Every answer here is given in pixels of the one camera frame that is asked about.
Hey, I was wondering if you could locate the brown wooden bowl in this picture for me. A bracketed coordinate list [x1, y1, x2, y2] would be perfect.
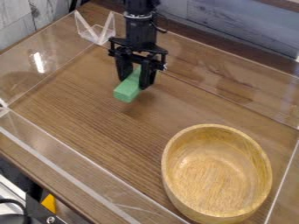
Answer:
[162, 124, 274, 224]

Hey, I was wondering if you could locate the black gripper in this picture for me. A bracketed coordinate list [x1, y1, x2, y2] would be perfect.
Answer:
[109, 16, 169, 90]

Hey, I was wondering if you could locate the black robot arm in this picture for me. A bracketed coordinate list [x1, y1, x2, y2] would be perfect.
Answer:
[109, 0, 169, 90]

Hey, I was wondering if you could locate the green rectangular block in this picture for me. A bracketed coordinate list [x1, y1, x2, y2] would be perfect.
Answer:
[114, 66, 142, 103]

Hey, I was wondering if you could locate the black cable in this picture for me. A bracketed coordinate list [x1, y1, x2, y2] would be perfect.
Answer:
[151, 16, 169, 34]

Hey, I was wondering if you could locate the yellow black machine base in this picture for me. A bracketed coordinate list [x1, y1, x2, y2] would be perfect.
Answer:
[0, 171, 75, 224]

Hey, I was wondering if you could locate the clear acrylic corner bracket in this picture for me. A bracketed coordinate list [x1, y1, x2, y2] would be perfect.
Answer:
[74, 11, 117, 46]

